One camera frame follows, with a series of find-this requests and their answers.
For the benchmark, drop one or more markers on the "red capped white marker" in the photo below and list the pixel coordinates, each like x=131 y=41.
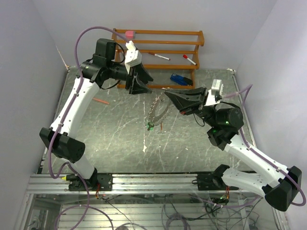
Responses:
x=190 y=60

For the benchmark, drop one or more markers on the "blue stapler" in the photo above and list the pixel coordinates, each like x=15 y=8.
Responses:
x=181 y=80

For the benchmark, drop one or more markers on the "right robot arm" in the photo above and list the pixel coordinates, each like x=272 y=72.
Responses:
x=278 y=184

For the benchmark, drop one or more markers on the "green key tag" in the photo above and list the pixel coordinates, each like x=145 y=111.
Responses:
x=150 y=126

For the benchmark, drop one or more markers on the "red white marker pen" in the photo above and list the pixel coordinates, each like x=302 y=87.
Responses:
x=159 y=56

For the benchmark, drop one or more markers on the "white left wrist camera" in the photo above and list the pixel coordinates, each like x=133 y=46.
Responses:
x=133 y=56

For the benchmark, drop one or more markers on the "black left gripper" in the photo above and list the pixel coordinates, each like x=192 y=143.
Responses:
x=142 y=73

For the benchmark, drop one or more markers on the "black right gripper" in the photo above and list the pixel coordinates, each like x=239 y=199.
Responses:
x=192 y=100

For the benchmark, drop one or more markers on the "pink eraser block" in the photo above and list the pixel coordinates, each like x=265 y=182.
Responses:
x=130 y=34

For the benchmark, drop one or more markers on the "wooden shelf rack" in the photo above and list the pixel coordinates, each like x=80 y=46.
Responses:
x=170 y=44

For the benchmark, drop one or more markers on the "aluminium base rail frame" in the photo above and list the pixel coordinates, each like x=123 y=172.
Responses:
x=115 y=184

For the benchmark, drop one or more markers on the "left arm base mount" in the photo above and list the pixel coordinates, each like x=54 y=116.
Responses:
x=93 y=182

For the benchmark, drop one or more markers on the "orange red pen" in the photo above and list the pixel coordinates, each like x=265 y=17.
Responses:
x=101 y=101

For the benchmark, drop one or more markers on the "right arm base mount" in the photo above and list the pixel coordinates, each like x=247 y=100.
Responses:
x=209 y=181

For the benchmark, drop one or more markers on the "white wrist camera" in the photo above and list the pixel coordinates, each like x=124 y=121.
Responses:
x=133 y=56
x=215 y=93

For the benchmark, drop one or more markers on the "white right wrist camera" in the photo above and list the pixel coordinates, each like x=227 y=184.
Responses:
x=215 y=93

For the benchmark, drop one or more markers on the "round metal keyring disc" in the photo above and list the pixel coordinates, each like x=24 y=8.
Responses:
x=159 y=109

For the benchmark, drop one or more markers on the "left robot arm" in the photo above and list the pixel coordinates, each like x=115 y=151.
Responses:
x=60 y=137

